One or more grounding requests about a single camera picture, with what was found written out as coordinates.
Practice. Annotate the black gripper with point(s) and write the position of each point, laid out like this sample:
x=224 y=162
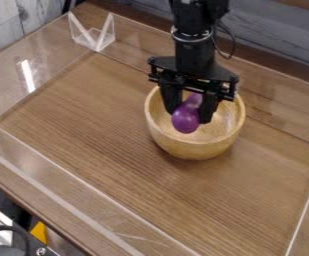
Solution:
x=216 y=78

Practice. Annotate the purple toy eggplant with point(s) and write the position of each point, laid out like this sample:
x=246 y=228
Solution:
x=186 y=117

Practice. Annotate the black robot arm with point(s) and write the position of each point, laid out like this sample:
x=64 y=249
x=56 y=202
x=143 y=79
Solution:
x=192 y=70

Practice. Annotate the brown wooden bowl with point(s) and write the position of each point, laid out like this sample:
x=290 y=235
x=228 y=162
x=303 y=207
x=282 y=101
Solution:
x=211 y=140

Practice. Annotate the black and yellow device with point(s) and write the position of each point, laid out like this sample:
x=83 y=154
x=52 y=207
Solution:
x=47 y=243

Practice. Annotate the clear acrylic corner bracket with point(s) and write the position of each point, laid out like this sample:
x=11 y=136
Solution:
x=93 y=38

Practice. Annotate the clear acrylic tray wall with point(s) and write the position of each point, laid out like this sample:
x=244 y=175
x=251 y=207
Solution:
x=103 y=227

